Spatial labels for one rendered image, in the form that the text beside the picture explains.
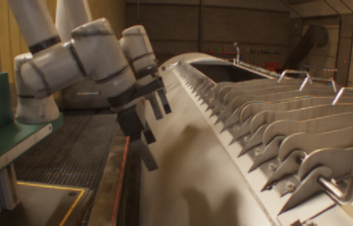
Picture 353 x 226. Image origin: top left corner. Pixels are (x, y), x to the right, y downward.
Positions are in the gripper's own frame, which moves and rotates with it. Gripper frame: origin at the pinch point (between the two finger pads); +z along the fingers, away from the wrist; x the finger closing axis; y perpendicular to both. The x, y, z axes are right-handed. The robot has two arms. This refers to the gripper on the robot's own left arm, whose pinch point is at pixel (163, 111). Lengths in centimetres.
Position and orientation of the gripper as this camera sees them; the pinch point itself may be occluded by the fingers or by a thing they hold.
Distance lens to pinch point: 104.8
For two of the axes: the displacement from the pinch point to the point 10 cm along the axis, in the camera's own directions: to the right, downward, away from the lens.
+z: 3.5, 9.3, 0.7
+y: 9.1, -3.2, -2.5
